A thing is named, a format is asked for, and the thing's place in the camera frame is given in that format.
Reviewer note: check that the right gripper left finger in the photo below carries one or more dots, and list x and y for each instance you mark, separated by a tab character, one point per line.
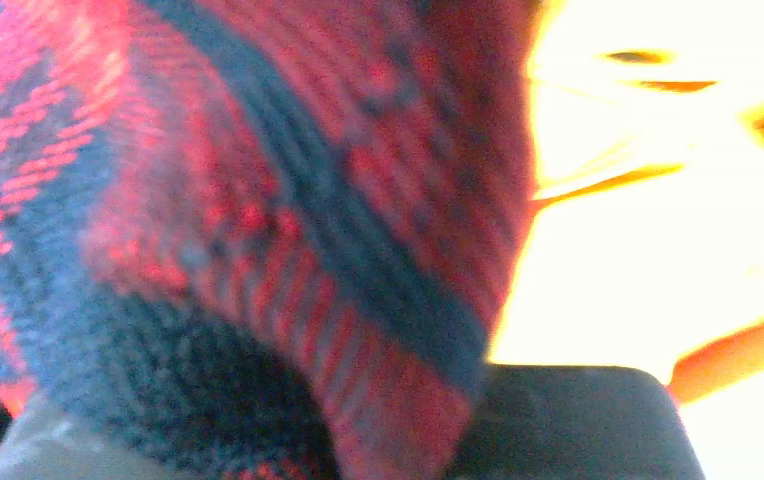
93	437

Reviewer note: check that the yellow garment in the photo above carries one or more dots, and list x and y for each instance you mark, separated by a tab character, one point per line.
647	249

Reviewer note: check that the red plaid shirt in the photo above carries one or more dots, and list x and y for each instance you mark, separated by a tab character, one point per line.
261	239

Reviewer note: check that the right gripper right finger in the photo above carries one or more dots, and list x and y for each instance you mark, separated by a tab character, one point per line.
575	422

